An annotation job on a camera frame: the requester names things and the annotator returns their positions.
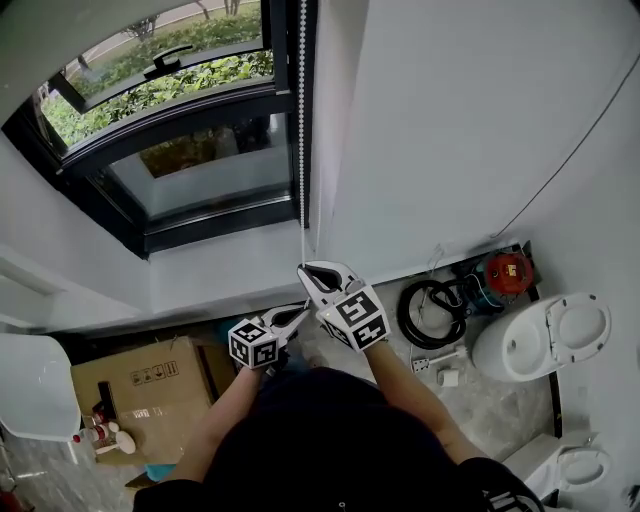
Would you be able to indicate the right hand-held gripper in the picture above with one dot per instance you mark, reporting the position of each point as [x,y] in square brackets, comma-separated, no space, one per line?
[357,320]

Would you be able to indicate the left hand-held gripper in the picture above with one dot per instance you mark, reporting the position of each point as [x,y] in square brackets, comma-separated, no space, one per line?
[252,345]

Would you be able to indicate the person's right forearm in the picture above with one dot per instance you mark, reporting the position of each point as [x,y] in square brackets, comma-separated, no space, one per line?
[415,400]

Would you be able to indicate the person's left forearm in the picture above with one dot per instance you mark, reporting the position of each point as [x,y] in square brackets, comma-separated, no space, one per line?
[225,420]

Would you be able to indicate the white window sill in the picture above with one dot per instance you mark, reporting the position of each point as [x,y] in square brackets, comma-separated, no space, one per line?
[225,265]

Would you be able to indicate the white power strip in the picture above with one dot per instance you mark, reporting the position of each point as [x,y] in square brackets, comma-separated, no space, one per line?
[420,364]

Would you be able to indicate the person's black shirt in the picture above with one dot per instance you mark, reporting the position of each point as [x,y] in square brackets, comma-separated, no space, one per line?
[325,450]

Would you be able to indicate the brown cardboard box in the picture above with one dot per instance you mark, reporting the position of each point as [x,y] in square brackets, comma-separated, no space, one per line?
[160,410]

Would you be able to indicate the red and teal machine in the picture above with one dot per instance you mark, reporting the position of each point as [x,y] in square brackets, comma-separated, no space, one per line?
[507,272]

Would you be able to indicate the large white toilet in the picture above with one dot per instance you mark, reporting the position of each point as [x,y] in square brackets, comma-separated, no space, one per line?
[510,350]

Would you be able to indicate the teal cloth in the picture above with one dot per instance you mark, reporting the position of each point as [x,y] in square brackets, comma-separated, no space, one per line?
[160,472]

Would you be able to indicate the red and white bottle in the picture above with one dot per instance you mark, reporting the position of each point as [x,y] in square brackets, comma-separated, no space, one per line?
[97,434]

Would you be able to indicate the black baseboard strip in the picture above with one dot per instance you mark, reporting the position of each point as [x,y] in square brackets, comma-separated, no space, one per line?
[555,405]

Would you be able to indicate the small white toilet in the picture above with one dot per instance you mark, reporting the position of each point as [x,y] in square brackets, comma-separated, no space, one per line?
[582,470]

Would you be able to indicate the black window frame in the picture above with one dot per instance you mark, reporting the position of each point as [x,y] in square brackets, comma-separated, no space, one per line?
[200,112]

